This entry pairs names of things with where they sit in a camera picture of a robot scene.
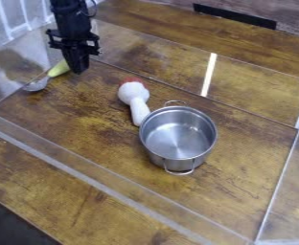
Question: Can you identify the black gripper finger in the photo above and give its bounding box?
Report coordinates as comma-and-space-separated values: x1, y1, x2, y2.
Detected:
77, 51, 89, 74
62, 49, 77, 72

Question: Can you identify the clear acrylic enclosure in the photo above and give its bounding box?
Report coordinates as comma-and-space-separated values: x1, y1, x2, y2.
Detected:
0, 0, 299, 245

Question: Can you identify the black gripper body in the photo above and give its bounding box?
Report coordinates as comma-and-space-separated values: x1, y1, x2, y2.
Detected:
45, 0, 100, 56

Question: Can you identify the white red toy mushroom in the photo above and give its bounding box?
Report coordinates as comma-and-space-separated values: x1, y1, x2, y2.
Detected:
117, 77, 151, 126

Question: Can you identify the green handled metal spoon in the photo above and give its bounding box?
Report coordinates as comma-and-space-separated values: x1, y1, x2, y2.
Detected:
24, 59, 70, 92

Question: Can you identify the small steel pot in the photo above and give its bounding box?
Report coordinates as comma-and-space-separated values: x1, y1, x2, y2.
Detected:
139, 100, 219, 176

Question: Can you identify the black strip on table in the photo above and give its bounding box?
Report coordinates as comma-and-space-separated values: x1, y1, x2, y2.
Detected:
193, 3, 278, 30

